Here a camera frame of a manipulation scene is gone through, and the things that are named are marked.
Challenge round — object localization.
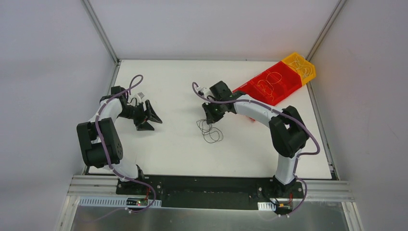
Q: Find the orange wire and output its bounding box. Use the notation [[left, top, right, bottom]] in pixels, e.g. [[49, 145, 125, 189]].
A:
[[255, 70, 284, 103]]

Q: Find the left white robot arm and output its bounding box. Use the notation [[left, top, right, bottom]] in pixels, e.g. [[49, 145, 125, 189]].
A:
[[76, 86, 162, 195]]

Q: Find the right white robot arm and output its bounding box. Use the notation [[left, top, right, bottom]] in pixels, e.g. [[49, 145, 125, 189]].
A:
[[192, 81, 310, 197]]

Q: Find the front red bin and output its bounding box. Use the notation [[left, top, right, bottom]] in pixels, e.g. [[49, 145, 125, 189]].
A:
[[232, 82, 255, 96]]

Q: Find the middle red bin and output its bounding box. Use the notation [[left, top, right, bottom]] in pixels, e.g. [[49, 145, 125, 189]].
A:
[[249, 72, 287, 106]]

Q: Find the red bin near yellow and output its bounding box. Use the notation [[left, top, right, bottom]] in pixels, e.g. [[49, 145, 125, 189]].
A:
[[266, 61, 302, 97]]

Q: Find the yellow plastic bin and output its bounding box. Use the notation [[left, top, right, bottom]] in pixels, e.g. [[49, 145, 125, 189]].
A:
[[281, 52, 317, 86]]

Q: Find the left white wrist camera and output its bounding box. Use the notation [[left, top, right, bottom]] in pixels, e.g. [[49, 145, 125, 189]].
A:
[[135, 92, 145, 102]]

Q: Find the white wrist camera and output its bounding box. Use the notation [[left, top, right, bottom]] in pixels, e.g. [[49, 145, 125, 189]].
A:
[[135, 92, 145, 102], [194, 85, 214, 100]]

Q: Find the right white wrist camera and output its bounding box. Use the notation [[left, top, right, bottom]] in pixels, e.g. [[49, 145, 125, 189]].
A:
[[194, 85, 214, 100]]

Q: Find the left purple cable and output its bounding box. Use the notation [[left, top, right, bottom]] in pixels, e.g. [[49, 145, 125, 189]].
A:
[[94, 74, 157, 215]]

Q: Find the purple cable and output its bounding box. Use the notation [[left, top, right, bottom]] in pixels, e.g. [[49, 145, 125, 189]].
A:
[[191, 81, 320, 218], [94, 74, 157, 215]]

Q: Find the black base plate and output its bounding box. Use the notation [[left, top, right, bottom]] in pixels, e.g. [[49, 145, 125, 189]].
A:
[[116, 175, 304, 210]]

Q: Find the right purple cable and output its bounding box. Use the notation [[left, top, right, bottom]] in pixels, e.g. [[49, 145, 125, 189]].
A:
[[191, 81, 320, 218]]

